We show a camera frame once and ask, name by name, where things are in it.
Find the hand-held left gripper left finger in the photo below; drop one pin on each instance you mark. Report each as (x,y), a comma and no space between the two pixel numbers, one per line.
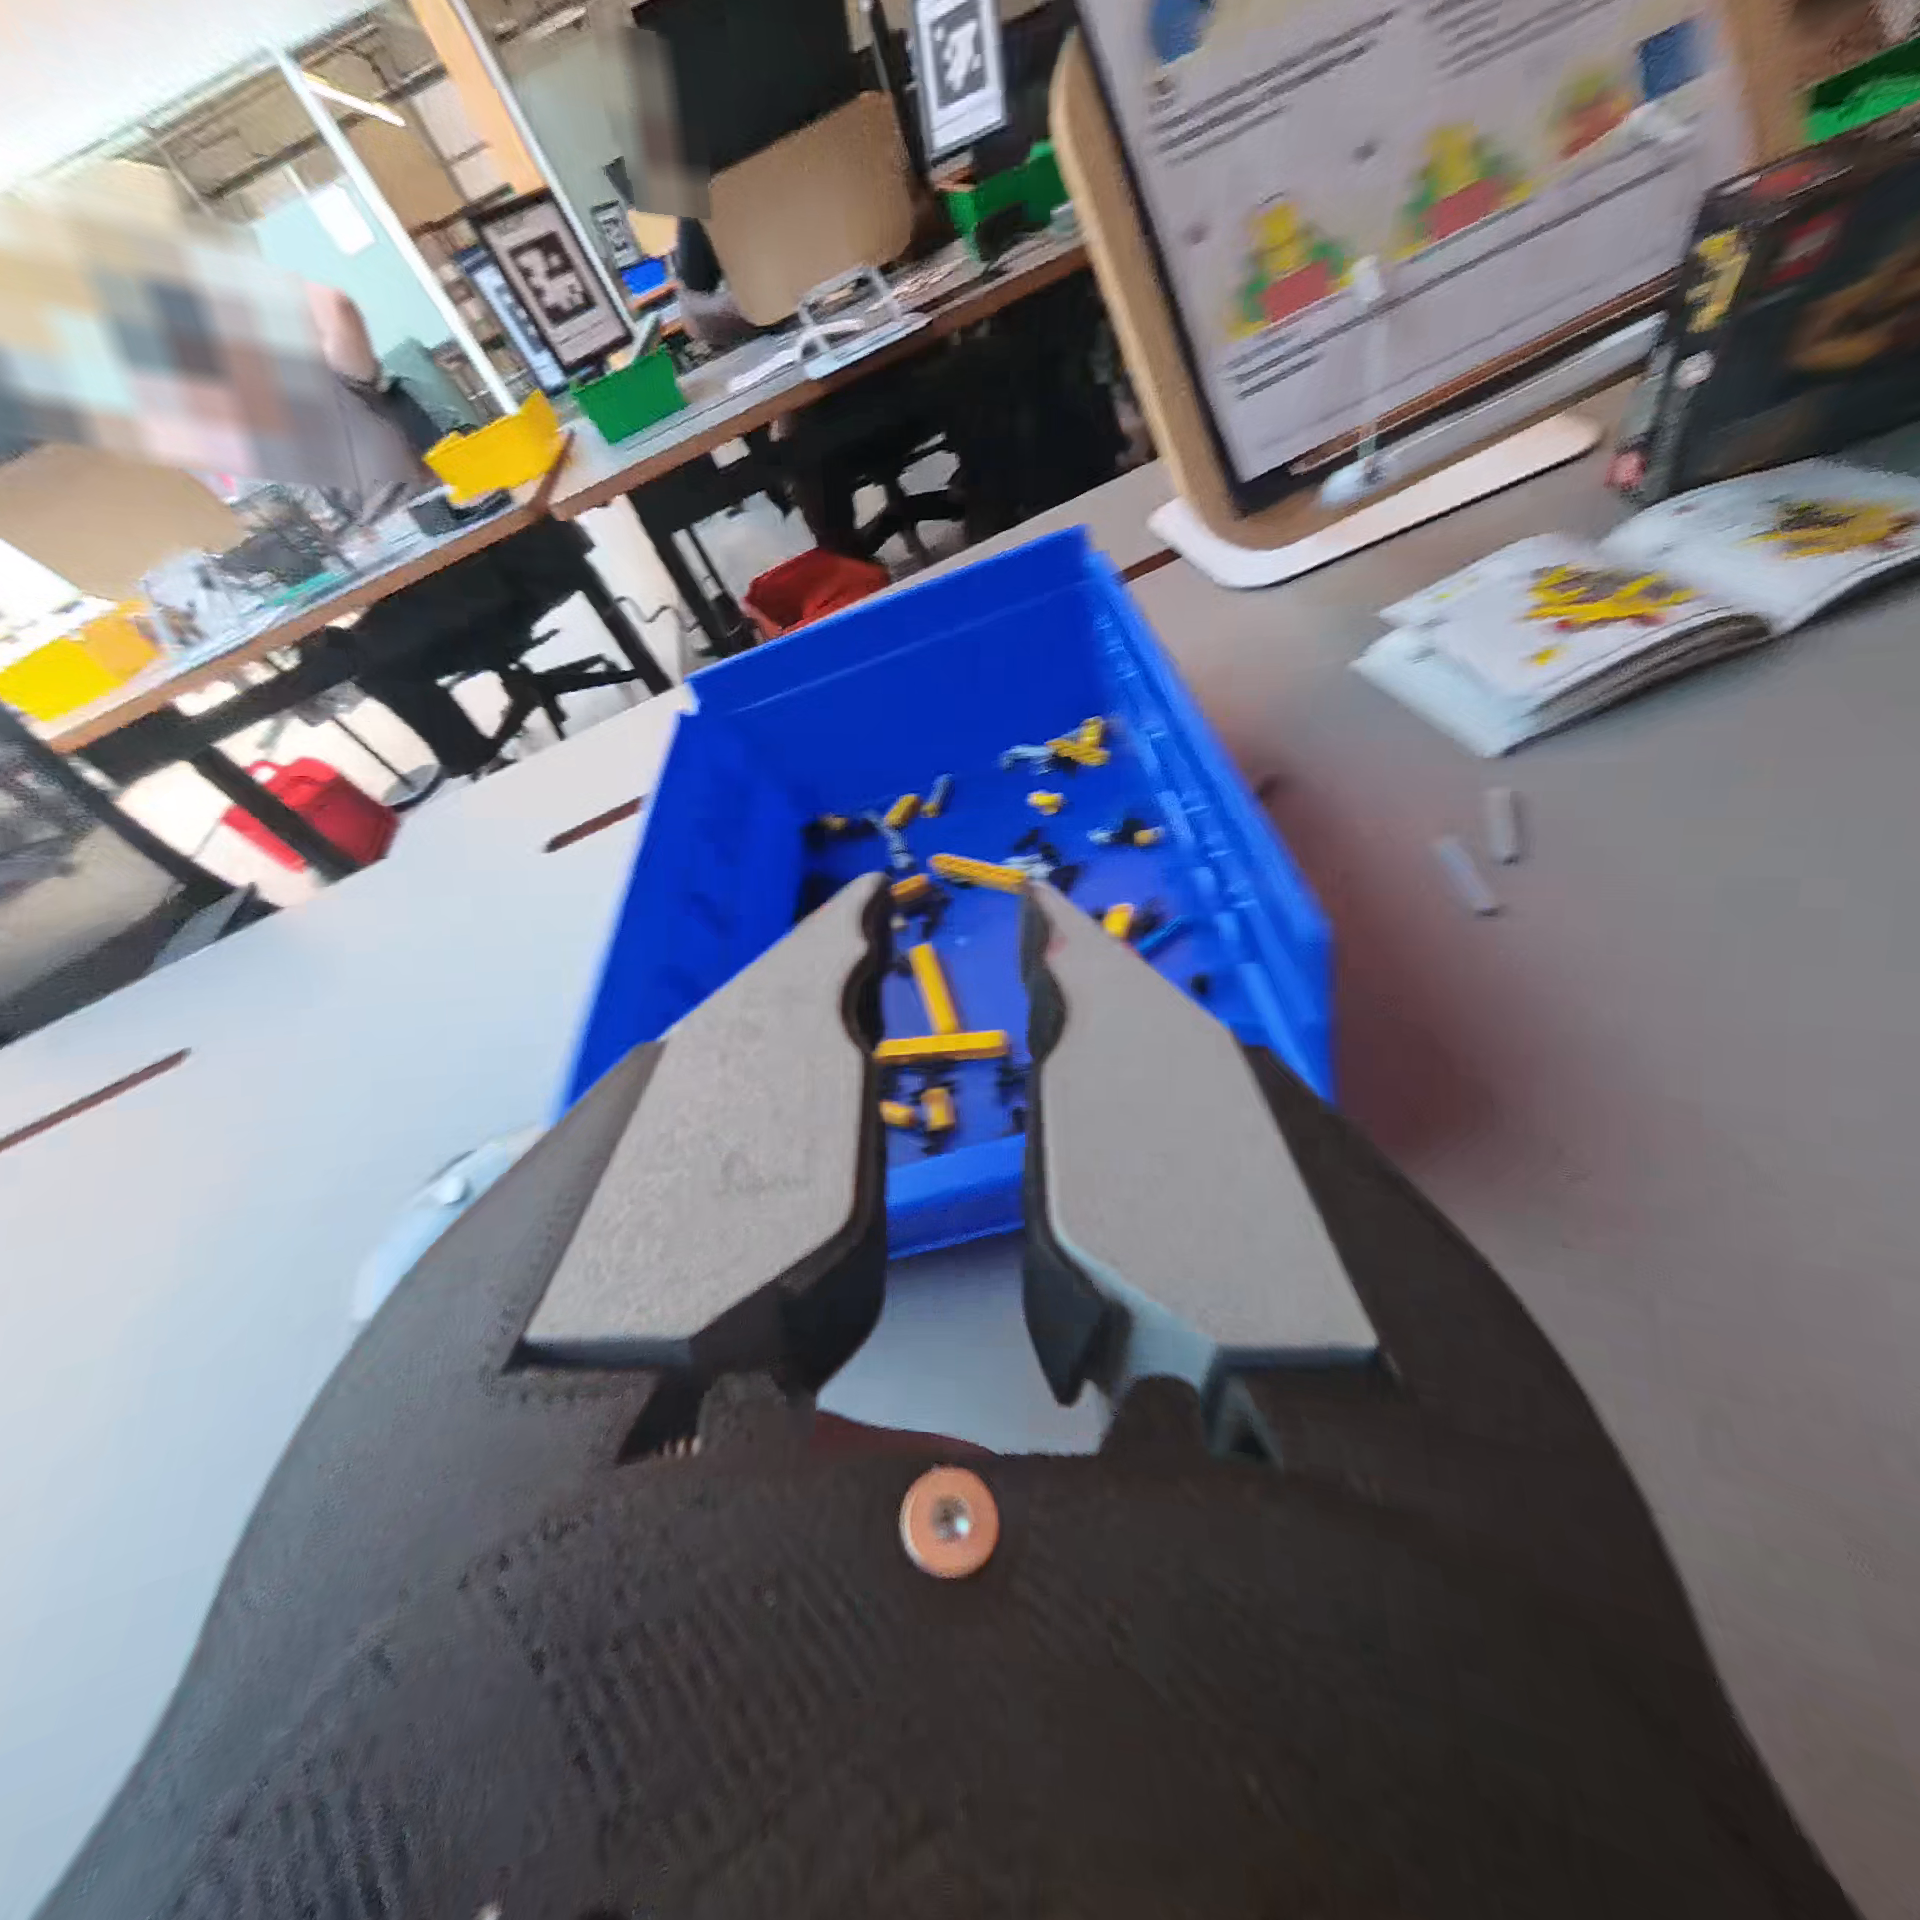
(720,1155)

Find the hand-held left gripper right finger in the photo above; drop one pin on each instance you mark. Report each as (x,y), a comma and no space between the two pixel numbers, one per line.
(1185,1185)

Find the pile of yellow black lego pieces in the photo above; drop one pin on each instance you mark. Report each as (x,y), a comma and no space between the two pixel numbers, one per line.
(938,1046)

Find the blue plastic bin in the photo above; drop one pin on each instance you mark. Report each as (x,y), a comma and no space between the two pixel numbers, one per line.
(902,705)

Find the grey lego axle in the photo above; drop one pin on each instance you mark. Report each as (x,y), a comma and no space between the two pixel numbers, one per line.
(1466,876)
(1503,826)

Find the black lego box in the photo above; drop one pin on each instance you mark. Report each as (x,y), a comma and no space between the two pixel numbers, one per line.
(1799,329)

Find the clear plastic bag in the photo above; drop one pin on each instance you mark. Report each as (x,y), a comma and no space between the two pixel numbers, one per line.
(413,1224)

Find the black office chair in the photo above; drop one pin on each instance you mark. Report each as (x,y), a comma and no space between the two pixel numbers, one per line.
(525,674)
(885,493)

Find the red basket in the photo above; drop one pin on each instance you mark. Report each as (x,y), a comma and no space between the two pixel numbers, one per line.
(819,593)
(323,818)

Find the wooden desk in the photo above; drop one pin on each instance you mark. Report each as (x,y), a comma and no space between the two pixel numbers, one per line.
(751,398)
(360,578)

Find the small black box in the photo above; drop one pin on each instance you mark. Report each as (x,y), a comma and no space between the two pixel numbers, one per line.
(451,515)

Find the black mesh chair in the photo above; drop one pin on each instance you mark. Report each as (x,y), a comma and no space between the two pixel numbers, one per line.
(75,884)

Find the open instruction booklet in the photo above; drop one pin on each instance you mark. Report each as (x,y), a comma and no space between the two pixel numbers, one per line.
(1621,628)

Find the yellow plastic bin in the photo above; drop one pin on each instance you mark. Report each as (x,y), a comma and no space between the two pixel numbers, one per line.
(66,668)
(494,451)

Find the green plastic bin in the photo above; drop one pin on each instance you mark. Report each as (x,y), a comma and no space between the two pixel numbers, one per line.
(1869,98)
(1005,201)
(630,398)

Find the white booklet stand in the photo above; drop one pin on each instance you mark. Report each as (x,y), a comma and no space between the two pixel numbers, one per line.
(832,348)

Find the monitor with black-white tag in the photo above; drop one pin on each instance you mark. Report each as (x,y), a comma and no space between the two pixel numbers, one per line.
(547,276)
(487,322)
(961,67)

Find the cardboard divider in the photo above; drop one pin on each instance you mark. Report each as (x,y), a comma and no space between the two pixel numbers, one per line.
(819,210)
(106,517)

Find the wood-framed instruction screen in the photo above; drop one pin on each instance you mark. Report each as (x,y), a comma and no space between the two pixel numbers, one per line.
(1424,300)

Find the white gooseneck clip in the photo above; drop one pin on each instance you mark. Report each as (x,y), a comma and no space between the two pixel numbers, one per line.
(1367,282)

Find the black monitor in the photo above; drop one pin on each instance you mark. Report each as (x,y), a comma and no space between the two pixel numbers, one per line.
(765,59)

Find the white screen base plate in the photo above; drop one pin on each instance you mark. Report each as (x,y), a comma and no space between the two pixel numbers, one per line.
(1349,533)

